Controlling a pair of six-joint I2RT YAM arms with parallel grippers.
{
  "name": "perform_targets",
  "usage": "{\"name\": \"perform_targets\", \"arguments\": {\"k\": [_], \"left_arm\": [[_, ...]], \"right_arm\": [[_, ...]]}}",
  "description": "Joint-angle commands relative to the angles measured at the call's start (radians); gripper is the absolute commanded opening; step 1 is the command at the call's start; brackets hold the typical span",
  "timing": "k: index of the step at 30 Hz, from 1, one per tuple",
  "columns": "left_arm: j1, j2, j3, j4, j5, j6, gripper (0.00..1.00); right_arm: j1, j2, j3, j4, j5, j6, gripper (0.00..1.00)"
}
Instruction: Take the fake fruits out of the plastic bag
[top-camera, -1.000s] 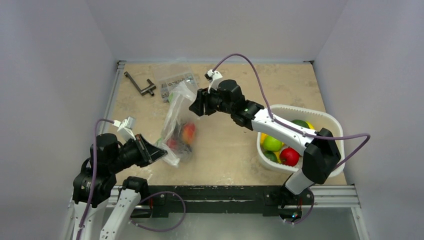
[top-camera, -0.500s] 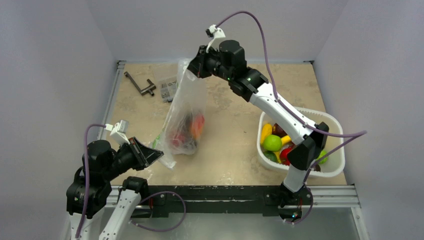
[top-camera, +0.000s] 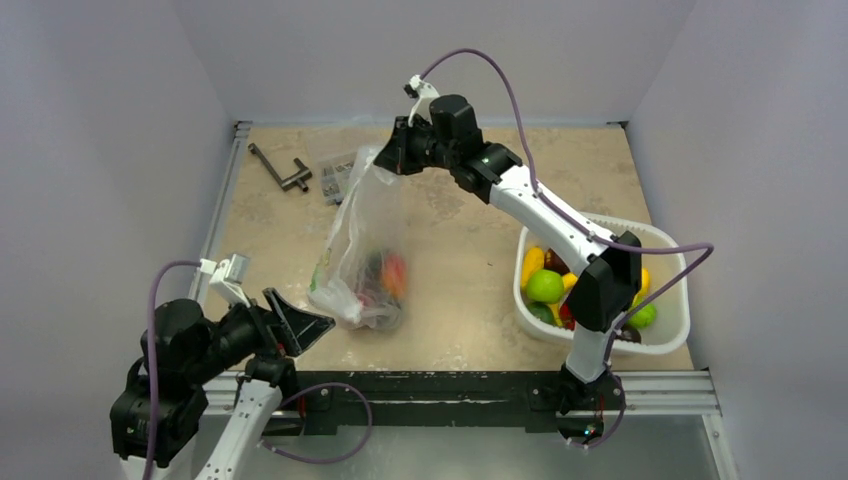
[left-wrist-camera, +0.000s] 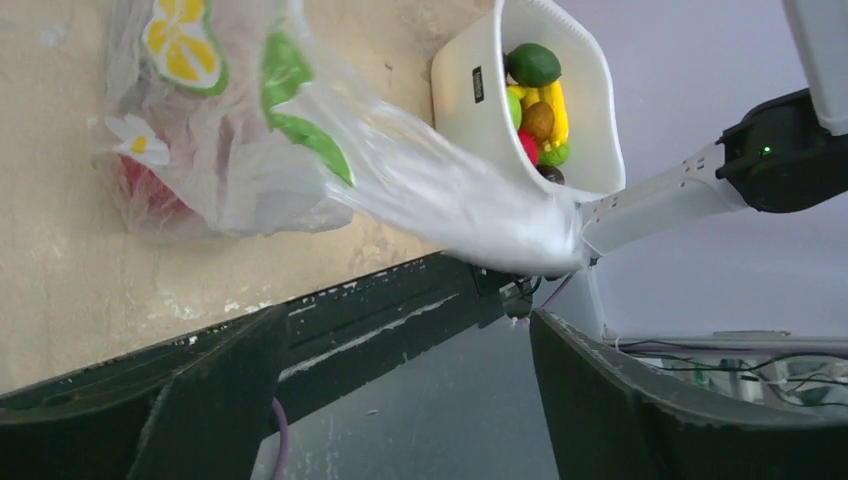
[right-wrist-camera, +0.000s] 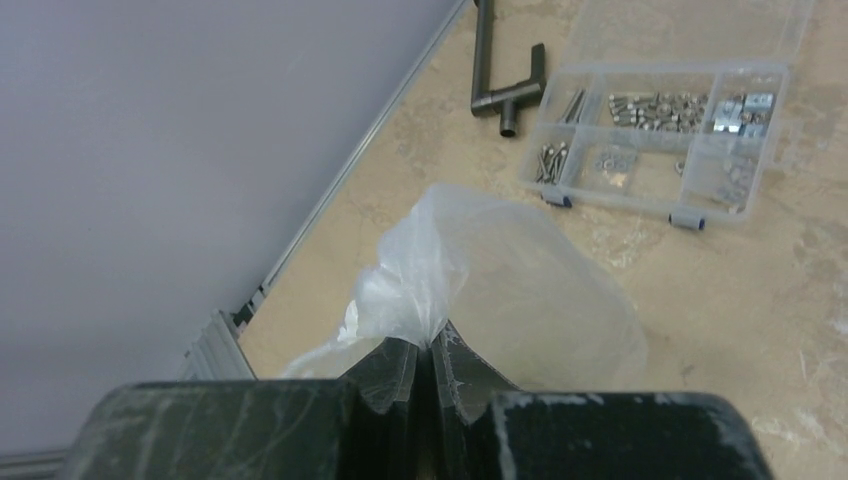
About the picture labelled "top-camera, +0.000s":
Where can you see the white plastic basket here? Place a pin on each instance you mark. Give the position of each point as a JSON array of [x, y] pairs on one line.
[[670, 328]]

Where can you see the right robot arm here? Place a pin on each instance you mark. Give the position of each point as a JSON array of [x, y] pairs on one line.
[[607, 266]]

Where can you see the yellow fake banana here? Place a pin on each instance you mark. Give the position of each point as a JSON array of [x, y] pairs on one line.
[[533, 261]]

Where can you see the dark red fake fruit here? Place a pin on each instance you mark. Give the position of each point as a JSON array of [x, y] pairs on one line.
[[555, 263]]

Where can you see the orange fake fruit in bag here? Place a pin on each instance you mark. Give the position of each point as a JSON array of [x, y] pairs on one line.
[[394, 276]]

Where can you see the yellow fake lemon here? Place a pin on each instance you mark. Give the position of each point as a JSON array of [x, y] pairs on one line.
[[645, 287]]

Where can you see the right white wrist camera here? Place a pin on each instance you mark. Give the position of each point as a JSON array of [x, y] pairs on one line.
[[423, 93]]

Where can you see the dark fake grapes in bag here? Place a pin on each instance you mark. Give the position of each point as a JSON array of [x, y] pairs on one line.
[[372, 270]]

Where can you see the light green fake apple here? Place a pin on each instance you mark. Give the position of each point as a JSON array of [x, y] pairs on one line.
[[545, 286]]

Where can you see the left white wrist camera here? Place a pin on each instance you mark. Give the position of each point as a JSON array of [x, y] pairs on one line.
[[225, 277]]

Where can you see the clear plastic screw box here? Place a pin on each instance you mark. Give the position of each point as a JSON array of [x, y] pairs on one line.
[[333, 150]]

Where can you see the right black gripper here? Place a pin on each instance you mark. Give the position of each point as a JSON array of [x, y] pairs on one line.
[[400, 148]]

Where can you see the clear plastic bag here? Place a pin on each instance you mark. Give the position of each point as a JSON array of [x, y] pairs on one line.
[[371, 217]]

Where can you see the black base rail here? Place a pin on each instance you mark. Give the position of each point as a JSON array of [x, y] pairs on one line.
[[534, 401]]

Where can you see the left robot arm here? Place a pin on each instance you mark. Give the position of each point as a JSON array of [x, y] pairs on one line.
[[165, 408]]

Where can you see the red apple in basket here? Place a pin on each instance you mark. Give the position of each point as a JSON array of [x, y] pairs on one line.
[[566, 317]]

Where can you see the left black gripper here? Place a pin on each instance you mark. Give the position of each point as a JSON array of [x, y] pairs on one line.
[[296, 327]]

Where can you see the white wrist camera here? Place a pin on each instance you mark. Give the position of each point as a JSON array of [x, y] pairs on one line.
[[225, 277], [423, 93]]

